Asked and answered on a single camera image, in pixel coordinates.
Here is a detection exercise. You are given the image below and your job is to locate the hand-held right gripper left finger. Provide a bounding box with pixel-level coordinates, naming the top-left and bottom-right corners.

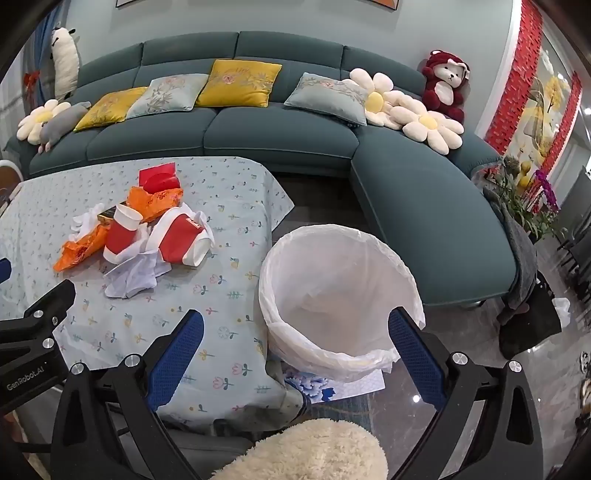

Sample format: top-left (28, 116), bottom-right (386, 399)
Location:
top-left (50, 309), bottom-right (206, 480)

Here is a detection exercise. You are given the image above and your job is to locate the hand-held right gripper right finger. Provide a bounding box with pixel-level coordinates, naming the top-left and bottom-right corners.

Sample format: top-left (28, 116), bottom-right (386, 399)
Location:
top-left (388, 307), bottom-right (548, 480)

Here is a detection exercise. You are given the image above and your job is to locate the white lined trash bin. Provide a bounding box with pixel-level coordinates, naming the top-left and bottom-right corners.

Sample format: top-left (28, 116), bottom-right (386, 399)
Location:
top-left (257, 224), bottom-right (426, 384)

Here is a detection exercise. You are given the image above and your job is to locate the orange printed plastic bag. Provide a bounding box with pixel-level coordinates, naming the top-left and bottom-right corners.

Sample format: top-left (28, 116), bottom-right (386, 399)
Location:
top-left (127, 185), bottom-right (185, 222)
top-left (53, 222), bottom-right (114, 273)

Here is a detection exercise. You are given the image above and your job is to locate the flat white tissue paper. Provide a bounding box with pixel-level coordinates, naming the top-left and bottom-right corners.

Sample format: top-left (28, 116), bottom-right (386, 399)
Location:
top-left (102, 222), bottom-right (171, 298)

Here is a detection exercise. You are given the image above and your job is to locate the white round chair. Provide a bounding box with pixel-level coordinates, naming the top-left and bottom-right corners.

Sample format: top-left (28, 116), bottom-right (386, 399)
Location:
top-left (0, 159), bottom-right (24, 217)

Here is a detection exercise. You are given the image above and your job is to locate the small red white paper cup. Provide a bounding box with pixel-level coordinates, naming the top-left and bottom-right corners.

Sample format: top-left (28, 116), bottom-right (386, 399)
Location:
top-left (102, 203), bottom-right (144, 264)

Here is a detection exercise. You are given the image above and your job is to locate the large red white paper cup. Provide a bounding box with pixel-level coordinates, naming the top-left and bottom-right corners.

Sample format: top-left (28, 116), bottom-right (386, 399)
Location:
top-left (148, 208), bottom-right (215, 268)

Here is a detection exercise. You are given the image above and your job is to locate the black bag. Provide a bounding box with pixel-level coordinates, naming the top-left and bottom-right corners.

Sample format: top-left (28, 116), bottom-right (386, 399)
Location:
top-left (496, 277), bottom-right (564, 358)

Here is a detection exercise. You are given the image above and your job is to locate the fluffy cream cushion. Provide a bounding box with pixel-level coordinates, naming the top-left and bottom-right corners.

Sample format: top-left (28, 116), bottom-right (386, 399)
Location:
top-left (210, 418), bottom-right (389, 480)

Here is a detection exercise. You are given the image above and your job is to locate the grey blanket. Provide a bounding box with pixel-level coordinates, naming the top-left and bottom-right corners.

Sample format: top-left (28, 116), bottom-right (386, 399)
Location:
top-left (482, 180), bottom-right (541, 324)

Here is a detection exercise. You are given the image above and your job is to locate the floral light blue tablecloth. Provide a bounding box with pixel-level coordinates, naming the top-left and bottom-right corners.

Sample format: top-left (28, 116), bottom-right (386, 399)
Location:
top-left (0, 156), bottom-right (305, 425)

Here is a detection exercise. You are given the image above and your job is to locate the teal corner sofa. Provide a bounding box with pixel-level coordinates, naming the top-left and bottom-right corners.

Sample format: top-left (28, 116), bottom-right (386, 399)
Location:
top-left (2, 30), bottom-right (520, 308)

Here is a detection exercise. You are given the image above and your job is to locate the white plastic bag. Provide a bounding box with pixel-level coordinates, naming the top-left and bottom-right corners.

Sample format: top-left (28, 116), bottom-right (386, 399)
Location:
top-left (551, 298), bottom-right (573, 324)

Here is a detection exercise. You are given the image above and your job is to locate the white daisy flower cushion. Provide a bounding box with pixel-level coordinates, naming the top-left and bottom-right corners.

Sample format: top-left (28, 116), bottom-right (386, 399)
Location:
top-left (342, 68), bottom-right (407, 127)
top-left (17, 99), bottom-right (72, 146)
top-left (392, 99), bottom-right (465, 153)

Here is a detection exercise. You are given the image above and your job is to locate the grey plush toy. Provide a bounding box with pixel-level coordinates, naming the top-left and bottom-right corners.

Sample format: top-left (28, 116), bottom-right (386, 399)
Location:
top-left (38, 102), bottom-right (92, 154)

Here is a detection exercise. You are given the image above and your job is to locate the red paper packet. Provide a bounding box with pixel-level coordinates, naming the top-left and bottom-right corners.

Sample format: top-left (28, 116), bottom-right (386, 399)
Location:
top-left (139, 161), bottom-right (182, 195)

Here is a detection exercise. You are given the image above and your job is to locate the grey curtain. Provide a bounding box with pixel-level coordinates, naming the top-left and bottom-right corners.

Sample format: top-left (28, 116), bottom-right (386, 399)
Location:
top-left (0, 41), bottom-right (54, 153)

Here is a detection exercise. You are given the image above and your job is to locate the green potted plant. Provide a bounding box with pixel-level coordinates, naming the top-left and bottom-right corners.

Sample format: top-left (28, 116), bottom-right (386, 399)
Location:
top-left (482, 154), bottom-right (555, 243)

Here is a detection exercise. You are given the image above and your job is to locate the dark dining chair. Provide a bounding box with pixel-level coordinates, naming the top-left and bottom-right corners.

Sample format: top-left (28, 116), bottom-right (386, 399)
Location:
top-left (556, 203), bottom-right (591, 287)

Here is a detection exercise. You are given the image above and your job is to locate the yellow embroidered cushion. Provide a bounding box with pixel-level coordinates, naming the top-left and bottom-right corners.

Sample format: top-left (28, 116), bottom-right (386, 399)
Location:
top-left (195, 59), bottom-right (283, 109)
top-left (74, 86), bottom-right (149, 132)

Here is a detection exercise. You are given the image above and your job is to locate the purple orchid plant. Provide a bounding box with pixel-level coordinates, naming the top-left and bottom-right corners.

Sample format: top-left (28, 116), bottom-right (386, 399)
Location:
top-left (533, 168), bottom-right (561, 217)

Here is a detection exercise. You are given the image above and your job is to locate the long white plush toy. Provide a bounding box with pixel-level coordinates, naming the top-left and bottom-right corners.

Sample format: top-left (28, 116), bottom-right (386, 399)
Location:
top-left (48, 25), bottom-right (81, 100)

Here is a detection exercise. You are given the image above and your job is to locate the light blue embroidered cushion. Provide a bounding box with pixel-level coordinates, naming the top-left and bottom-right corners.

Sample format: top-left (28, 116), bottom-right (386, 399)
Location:
top-left (126, 73), bottom-right (209, 118)
top-left (283, 72), bottom-right (370, 127)

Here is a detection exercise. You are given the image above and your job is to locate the red teddy bear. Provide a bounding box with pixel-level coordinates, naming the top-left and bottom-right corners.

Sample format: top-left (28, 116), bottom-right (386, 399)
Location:
top-left (420, 50), bottom-right (472, 123)

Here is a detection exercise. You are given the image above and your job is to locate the red bordered wall art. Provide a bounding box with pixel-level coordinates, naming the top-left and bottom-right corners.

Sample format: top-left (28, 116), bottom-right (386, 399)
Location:
top-left (482, 0), bottom-right (585, 162)

